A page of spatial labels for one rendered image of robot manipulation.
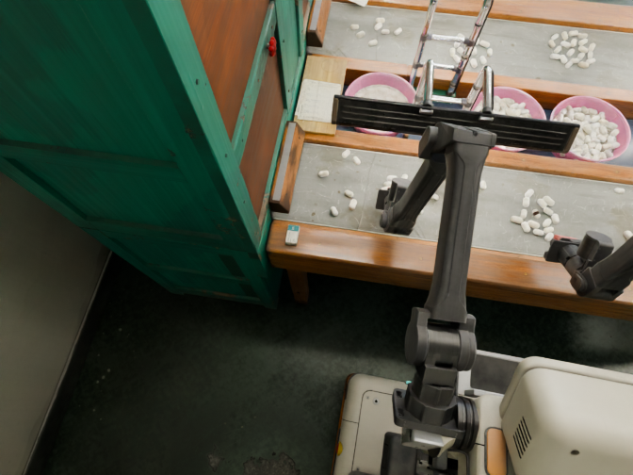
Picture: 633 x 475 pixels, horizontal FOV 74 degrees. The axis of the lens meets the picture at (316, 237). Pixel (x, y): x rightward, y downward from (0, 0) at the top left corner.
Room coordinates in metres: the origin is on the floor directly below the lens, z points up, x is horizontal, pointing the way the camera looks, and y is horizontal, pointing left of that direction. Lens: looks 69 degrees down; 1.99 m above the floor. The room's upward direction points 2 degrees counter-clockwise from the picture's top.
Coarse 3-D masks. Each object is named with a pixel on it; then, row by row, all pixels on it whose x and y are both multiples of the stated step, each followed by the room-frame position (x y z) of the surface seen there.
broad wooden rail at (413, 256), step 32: (288, 256) 0.42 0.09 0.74; (320, 256) 0.41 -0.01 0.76; (352, 256) 0.41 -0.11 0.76; (384, 256) 0.40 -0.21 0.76; (416, 256) 0.40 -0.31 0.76; (480, 256) 0.39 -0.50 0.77; (512, 256) 0.39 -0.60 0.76; (480, 288) 0.31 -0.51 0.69; (512, 288) 0.29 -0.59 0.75; (544, 288) 0.29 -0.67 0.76
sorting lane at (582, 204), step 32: (320, 160) 0.76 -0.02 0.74; (352, 160) 0.76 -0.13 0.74; (384, 160) 0.76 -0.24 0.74; (416, 160) 0.75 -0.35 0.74; (320, 192) 0.64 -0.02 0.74; (480, 192) 0.62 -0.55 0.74; (512, 192) 0.62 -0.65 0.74; (544, 192) 0.62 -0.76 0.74; (576, 192) 0.61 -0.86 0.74; (608, 192) 0.61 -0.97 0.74; (320, 224) 0.53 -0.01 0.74; (352, 224) 0.52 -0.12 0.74; (416, 224) 0.52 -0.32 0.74; (480, 224) 0.51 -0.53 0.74; (512, 224) 0.51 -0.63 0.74; (576, 224) 0.50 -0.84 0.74; (608, 224) 0.50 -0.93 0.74
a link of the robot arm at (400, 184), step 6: (396, 180) 0.56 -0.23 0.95; (402, 180) 0.57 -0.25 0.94; (408, 180) 0.57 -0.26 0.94; (396, 186) 0.54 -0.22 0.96; (402, 186) 0.54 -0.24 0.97; (408, 186) 0.54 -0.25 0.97; (390, 192) 0.54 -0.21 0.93; (396, 192) 0.52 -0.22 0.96; (402, 192) 0.52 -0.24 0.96; (390, 198) 0.52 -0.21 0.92; (396, 198) 0.51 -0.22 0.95; (384, 216) 0.46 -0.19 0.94; (384, 222) 0.44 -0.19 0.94
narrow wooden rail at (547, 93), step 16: (352, 64) 1.16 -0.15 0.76; (368, 64) 1.15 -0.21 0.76; (384, 64) 1.15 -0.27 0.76; (400, 64) 1.15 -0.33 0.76; (352, 80) 1.13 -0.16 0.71; (368, 80) 1.12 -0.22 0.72; (416, 80) 1.09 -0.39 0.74; (448, 80) 1.07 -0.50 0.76; (464, 80) 1.07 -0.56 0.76; (496, 80) 1.06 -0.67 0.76; (512, 80) 1.06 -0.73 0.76; (528, 80) 1.06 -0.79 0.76; (544, 80) 1.05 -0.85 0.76; (464, 96) 1.05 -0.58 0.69; (544, 96) 1.00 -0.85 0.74; (560, 96) 0.99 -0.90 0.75; (592, 96) 0.98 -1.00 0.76; (608, 96) 0.98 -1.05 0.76; (624, 96) 0.97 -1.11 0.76; (624, 112) 0.95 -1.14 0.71
